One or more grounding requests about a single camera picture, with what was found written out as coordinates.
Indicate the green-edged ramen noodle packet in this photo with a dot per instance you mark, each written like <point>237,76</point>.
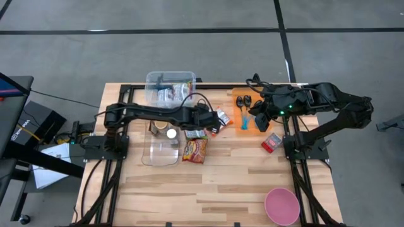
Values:
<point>195,134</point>
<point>181,91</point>

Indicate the black aluminium table frame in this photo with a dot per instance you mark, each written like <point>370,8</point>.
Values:
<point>221,86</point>

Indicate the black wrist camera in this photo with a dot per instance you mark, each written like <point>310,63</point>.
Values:
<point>214,130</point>
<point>262,123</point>

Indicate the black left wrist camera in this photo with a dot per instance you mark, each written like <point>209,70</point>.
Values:
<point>214,130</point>

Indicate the pink bowl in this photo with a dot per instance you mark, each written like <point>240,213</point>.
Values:
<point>281,206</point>

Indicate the black workstation cart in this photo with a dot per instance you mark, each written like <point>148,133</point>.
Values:
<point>9,119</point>

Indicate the white paper sheets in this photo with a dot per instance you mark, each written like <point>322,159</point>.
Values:
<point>47,176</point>

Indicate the clear plastic container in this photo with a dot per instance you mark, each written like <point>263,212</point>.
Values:
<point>151,79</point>
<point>161,154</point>

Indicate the black caster wheel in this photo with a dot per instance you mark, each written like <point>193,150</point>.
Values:
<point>24,219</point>

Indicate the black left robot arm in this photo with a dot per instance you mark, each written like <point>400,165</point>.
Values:
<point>151,112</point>

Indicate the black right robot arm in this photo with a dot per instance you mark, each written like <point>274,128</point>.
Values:
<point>347,104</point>

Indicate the white-capped spice bottle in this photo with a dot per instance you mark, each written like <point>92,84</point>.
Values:
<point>171,133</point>

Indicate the grey stand foot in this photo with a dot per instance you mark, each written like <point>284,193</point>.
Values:
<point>394,124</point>

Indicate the roast beef ramen noodle packet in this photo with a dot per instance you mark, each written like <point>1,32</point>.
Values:
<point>195,151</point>

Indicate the small red box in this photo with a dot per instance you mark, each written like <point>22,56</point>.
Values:
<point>270,142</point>

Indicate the blue ramen noodle packet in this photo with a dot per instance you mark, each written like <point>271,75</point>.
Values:
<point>164,94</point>

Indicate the orange plastic tray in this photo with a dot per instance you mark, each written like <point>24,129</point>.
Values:
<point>235,91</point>

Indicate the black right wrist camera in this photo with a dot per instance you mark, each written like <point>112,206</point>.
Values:
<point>262,123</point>

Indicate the tan-lidded glass jar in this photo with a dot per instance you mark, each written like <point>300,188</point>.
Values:
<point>161,125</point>

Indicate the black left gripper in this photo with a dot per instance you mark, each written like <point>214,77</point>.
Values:
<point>206,119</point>

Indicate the orange ramen noodle packet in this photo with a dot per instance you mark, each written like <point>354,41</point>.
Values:
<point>224,116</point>

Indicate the black-framed blue screen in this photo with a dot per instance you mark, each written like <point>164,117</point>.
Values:
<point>6,89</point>

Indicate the black box with white lettering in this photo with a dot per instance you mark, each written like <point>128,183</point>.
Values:
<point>25,127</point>

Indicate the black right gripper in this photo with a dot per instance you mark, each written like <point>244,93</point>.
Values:
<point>269,102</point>

